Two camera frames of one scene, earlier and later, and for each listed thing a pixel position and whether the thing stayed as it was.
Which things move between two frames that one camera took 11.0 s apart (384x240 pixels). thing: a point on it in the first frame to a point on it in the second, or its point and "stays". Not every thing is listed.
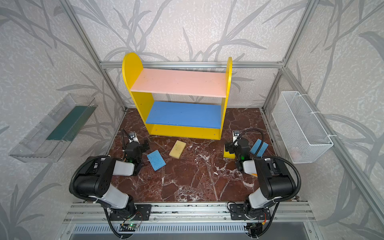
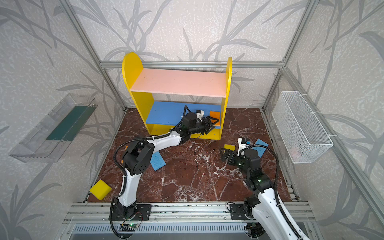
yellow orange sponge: x=177 y=149 to x=215 y=114
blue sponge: x=263 y=147 stays
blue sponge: x=156 y=160 stays
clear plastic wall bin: x=46 y=142 stays
